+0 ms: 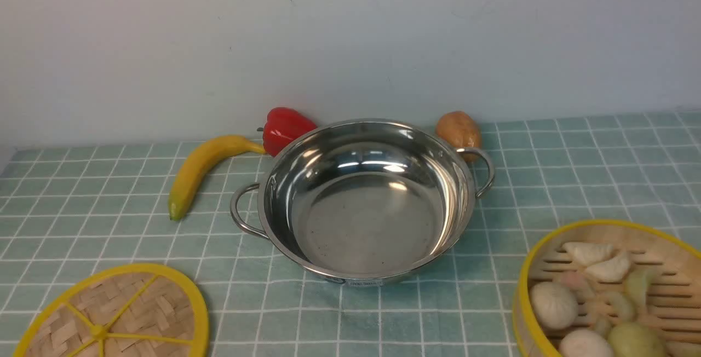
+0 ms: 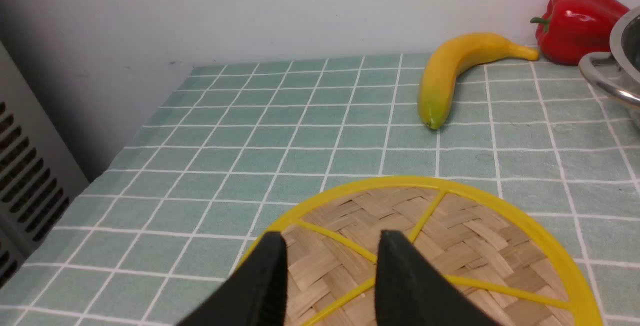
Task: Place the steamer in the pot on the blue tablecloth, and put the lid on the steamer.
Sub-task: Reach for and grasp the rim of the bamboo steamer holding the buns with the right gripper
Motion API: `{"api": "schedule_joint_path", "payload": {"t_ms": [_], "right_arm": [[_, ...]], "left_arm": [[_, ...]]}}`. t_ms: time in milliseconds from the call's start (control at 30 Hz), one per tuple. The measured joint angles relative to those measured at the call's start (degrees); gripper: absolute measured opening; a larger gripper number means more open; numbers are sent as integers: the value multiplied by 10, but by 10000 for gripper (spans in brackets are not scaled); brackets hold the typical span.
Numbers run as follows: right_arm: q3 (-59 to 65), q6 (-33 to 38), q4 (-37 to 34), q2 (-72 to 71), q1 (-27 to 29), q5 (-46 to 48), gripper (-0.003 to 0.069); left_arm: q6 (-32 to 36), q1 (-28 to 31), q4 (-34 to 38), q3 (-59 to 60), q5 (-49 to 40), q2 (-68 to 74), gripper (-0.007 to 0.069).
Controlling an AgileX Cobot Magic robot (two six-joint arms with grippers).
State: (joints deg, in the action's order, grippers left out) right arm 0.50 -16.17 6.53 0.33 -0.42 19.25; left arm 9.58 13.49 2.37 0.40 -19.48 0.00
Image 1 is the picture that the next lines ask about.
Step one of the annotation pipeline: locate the bamboo steamer lid yellow rim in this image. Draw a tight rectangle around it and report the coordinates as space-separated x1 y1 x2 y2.
14 263 210 356

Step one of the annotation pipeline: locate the bamboo steamer basket yellow rim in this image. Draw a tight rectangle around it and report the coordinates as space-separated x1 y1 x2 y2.
512 220 700 356

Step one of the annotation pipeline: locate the stainless steel pot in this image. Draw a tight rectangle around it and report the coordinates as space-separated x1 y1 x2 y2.
229 118 496 287

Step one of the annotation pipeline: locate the red bell pepper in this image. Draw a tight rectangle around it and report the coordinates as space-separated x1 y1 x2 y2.
257 107 317 157

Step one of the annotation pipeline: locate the brown potato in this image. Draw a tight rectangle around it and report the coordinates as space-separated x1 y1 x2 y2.
435 111 482 149

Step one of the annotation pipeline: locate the yellow banana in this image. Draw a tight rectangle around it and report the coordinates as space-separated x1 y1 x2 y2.
168 135 266 222

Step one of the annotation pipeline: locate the white dumpling upper left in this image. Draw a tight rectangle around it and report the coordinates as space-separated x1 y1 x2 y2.
562 242 616 267

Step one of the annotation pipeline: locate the white dumpling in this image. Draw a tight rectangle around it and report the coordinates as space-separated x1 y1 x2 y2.
585 251 631 283
562 242 616 267

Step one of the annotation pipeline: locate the white round bun left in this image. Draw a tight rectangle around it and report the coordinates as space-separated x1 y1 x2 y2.
529 282 578 330

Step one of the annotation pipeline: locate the white round bun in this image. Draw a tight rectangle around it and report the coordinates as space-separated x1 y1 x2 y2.
529 282 578 330
558 328 615 356

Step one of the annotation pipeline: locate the pink dumpling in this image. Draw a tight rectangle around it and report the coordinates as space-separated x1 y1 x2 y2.
553 270 596 301

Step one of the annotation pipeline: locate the white dumpling upper right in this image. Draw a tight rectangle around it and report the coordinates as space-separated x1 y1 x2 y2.
585 251 631 283

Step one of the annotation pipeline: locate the green checkered tablecloth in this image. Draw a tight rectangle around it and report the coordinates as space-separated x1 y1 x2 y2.
1 112 700 356

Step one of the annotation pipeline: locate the white round bun front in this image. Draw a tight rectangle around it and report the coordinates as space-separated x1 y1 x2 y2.
558 328 615 356

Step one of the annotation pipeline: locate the green dumpling middle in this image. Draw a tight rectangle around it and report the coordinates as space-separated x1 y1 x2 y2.
602 291 637 321

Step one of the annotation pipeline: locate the green dumpling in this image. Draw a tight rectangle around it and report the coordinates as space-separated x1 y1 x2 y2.
602 291 637 321
624 267 659 309

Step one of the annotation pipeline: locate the green dumpling upper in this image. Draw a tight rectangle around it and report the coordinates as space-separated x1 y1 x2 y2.
624 267 659 309

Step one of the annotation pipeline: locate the green round bun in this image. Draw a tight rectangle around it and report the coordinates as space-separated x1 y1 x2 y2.
607 322 668 356

